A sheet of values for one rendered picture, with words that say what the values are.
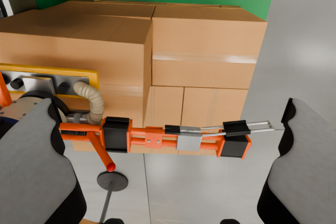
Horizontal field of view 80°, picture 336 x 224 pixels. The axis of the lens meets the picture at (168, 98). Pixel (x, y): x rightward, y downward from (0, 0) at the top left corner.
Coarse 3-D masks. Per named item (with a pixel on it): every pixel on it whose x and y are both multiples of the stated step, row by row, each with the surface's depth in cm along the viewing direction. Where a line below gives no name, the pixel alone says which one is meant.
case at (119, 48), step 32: (0, 32) 68; (32, 32) 70; (64, 32) 73; (96, 32) 76; (128, 32) 80; (32, 64) 74; (64, 64) 74; (96, 64) 74; (128, 64) 74; (128, 96) 81
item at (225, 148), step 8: (224, 136) 59; (232, 136) 60; (240, 136) 60; (224, 144) 59; (232, 144) 59; (240, 144) 59; (248, 144) 59; (216, 152) 63; (224, 152) 61; (232, 152) 61; (240, 152) 61
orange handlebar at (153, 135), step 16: (0, 80) 51; (0, 96) 52; (64, 128) 58; (80, 128) 58; (96, 128) 58; (144, 128) 59; (160, 128) 61; (144, 144) 61; (160, 144) 60; (208, 144) 62
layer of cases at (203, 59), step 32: (160, 32) 107; (192, 32) 106; (224, 32) 106; (256, 32) 106; (160, 64) 116; (192, 64) 116; (224, 64) 116; (160, 96) 128; (192, 96) 128; (224, 96) 128
